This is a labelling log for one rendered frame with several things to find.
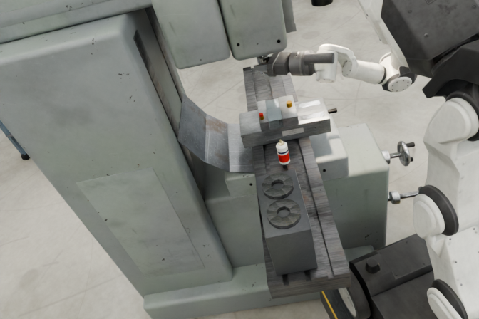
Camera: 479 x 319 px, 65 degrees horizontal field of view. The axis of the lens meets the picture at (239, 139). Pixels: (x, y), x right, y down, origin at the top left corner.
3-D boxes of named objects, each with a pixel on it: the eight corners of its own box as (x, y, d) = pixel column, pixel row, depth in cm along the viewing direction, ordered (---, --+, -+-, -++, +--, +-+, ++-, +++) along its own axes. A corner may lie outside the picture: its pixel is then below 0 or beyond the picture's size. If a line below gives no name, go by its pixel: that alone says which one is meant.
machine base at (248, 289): (348, 199, 235) (348, 178, 223) (381, 290, 189) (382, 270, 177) (165, 233, 248) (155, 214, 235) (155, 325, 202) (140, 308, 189)
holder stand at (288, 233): (302, 208, 123) (294, 165, 110) (318, 268, 106) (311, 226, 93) (266, 215, 124) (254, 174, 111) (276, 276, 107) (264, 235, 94)
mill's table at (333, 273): (287, 71, 203) (285, 58, 198) (351, 286, 108) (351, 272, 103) (245, 80, 206) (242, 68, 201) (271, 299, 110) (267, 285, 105)
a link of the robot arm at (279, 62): (275, 43, 138) (307, 42, 133) (279, 66, 144) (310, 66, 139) (264, 61, 130) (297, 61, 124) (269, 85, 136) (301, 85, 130)
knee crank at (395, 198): (434, 189, 171) (435, 180, 167) (440, 199, 166) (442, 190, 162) (385, 197, 173) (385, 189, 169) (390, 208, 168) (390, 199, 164)
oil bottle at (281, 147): (289, 156, 142) (285, 134, 135) (291, 164, 139) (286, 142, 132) (279, 158, 143) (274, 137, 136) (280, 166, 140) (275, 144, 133)
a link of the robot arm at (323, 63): (308, 54, 136) (340, 54, 131) (305, 83, 135) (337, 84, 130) (299, 43, 126) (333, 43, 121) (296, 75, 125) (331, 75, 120)
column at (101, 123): (238, 228, 238) (145, -22, 139) (241, 300, 202) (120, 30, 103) (162, 241, 243) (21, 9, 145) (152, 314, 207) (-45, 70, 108)
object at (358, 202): (368, 201, 216) (368, 119, 178) (388, 249, 191) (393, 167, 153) (231, 226, 224) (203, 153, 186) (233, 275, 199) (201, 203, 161)
